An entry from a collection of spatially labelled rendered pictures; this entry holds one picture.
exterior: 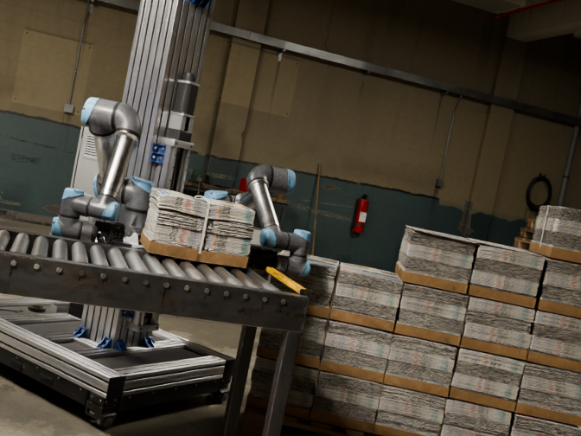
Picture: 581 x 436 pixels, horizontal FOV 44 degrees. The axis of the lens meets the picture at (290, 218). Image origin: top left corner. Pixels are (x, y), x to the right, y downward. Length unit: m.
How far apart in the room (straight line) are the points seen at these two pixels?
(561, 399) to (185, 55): 2.30
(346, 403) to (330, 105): 7.30
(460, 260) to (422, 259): 0.16
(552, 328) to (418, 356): 0.59
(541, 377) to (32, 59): 7.63
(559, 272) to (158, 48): 2.06
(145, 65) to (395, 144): 7.39
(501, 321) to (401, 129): 7.55
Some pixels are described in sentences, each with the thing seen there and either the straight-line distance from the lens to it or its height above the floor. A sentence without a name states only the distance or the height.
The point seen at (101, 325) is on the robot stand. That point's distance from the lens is 3.63.
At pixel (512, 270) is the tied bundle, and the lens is 3.29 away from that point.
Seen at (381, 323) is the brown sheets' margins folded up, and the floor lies 0.63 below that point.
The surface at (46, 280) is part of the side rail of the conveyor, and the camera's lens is 2.29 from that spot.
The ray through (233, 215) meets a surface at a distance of 2.75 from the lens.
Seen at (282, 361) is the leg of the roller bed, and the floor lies 0.58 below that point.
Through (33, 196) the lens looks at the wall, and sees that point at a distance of 9.64.
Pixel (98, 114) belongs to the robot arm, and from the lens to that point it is 2.98.
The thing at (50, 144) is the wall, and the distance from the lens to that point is 9.60.
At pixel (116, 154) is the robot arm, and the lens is 2.90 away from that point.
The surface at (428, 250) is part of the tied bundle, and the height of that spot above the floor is 0.99.
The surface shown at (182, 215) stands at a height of 0.97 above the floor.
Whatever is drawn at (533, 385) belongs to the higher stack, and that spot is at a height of 0.51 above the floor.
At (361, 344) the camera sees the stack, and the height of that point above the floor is 0.52.
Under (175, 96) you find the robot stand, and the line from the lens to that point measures 3.53.
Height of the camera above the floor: 1.18
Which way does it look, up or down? 3 degrees down
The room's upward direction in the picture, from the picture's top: 11 degrees clockwise
